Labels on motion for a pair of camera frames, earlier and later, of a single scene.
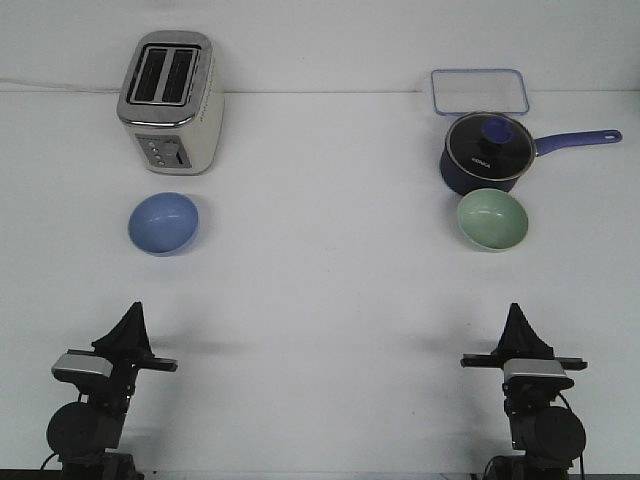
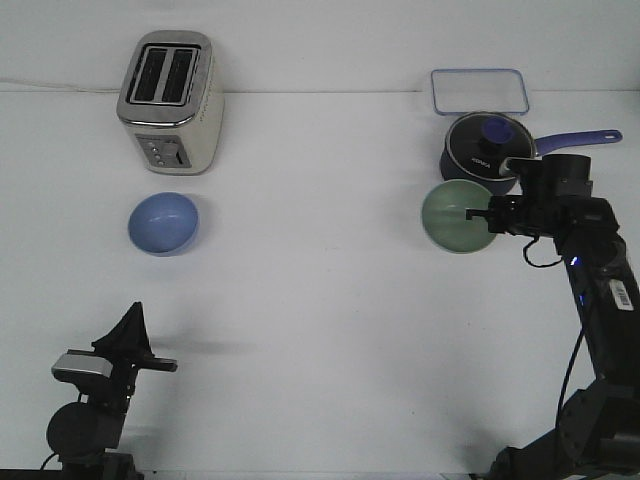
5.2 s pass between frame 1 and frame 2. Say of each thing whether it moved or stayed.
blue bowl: stayed
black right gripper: moved
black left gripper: stayed
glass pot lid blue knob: stayed
